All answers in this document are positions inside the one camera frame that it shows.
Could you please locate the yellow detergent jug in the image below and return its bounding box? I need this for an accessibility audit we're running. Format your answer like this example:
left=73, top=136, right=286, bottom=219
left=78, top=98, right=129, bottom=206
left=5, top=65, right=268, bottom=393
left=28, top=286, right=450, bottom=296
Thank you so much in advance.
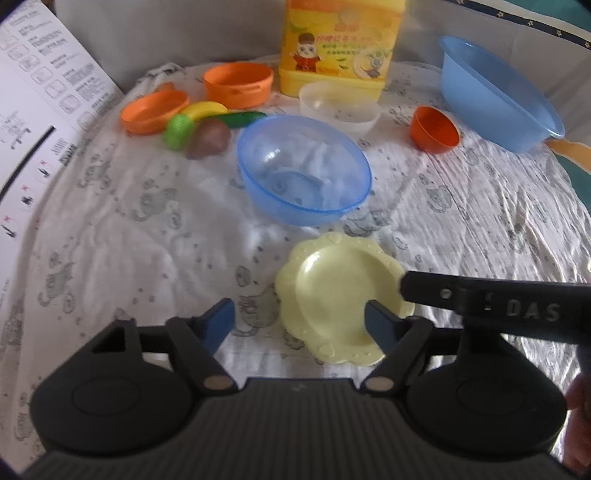
left=279, top=0, right=407, bottom=100

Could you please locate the toy cucumber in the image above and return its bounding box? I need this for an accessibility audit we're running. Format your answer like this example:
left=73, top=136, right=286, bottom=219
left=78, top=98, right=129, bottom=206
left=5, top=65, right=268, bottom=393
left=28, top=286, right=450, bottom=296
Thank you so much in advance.
left=213, top=111, right=266, bottom=129

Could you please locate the dark orange small bowl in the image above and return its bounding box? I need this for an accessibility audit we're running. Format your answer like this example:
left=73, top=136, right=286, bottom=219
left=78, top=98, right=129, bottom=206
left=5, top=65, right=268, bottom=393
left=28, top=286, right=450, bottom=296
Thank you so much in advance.
left=410, top=106, right=461, bottom=154

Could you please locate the small yellow scalloped plate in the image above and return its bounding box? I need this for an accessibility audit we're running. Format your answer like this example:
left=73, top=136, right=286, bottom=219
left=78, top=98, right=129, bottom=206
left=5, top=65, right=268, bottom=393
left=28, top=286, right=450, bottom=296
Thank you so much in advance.
left=274, top=232, right=415, bottom=367

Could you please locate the translucent blue bowl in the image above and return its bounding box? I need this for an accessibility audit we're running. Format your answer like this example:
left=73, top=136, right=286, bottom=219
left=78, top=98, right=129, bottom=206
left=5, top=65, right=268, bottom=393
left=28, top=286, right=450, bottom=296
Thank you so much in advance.
left=236, top=115, right=373, bottom=227

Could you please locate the toy banana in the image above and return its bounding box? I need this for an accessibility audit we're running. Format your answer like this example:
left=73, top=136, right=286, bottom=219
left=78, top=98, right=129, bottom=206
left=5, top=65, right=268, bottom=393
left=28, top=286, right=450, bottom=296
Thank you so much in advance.
left=179, top=101, right=228, bottom=122

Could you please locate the person's right hand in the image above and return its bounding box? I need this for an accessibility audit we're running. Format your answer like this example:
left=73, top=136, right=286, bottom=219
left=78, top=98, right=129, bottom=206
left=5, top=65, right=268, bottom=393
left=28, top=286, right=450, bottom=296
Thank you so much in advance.
left=563, top=373, right=590, bottom=475

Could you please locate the white instruction sheet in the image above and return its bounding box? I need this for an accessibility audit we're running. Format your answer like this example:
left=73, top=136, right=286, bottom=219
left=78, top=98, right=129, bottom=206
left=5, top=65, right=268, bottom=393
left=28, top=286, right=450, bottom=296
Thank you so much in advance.
left=0, top=0, right=125, bottom=259

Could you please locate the teal and grey blanket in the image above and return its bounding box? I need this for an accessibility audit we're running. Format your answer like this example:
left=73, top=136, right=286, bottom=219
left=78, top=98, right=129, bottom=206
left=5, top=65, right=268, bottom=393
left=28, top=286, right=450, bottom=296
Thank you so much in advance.
left=55, top=0, right=591, bottom=209

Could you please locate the green toy vegetable piece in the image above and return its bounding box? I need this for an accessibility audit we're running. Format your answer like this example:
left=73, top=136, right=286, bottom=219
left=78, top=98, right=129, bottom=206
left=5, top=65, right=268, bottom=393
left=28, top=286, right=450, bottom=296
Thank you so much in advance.
left=163, top=114, right=195, bottom=151

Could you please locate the orange toy pot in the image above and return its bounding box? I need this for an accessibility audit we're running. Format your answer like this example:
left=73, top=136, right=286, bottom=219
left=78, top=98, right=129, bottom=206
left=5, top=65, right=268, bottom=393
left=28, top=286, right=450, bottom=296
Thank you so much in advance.
left=202, top=62, right=274, bottom=110

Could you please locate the orange toy pan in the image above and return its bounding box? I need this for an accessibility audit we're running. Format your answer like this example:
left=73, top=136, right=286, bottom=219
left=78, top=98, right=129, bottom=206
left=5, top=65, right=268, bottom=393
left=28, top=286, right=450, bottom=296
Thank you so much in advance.
left=120, top=82, right=189, bottom=135

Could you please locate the large blue plastic basin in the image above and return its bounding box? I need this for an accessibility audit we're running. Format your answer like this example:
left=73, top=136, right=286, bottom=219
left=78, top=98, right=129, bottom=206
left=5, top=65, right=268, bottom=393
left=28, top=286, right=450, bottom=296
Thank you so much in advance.
left=439, top=35, right=565, bottom=153

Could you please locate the clear plastic bowl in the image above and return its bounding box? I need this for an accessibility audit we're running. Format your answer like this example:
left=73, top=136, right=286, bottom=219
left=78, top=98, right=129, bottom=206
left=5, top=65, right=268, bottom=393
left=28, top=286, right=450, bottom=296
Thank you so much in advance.
left=298, top=81, right=382, bottom=141

